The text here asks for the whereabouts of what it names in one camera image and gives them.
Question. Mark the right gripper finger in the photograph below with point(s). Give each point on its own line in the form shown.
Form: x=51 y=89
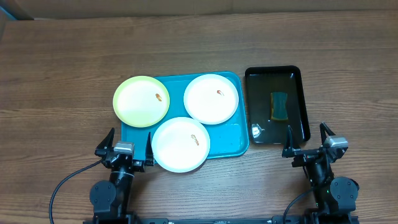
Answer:
x=291 y=147
x=325 y=131

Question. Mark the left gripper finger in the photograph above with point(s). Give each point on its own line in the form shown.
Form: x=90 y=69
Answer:
x=106 y=145
x=149 y=161

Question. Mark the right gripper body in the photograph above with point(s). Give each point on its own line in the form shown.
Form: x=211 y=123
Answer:
x=305 y=160

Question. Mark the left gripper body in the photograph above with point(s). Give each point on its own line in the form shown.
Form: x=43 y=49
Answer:
x=138 y=167

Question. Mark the white plate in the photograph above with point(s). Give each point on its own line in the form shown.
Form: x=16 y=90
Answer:
x=211 y=99
x=181 y=145

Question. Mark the green yellow sponge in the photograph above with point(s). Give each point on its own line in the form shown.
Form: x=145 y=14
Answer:
x=279 y=106

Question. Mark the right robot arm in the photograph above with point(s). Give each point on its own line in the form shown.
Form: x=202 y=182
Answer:
x=335 y=197

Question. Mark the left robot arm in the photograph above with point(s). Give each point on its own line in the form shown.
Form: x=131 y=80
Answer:
x=110 y=197

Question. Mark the black water tray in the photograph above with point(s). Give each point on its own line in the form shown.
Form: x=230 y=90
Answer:
x=260 y=83

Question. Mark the teal plastic tray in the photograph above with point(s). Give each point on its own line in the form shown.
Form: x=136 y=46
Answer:
x=228 y=139

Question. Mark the yellow-green plate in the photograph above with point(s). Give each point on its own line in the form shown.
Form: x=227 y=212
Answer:
x=141 y=101

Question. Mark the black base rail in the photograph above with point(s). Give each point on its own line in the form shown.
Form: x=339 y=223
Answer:
x=217 y=221

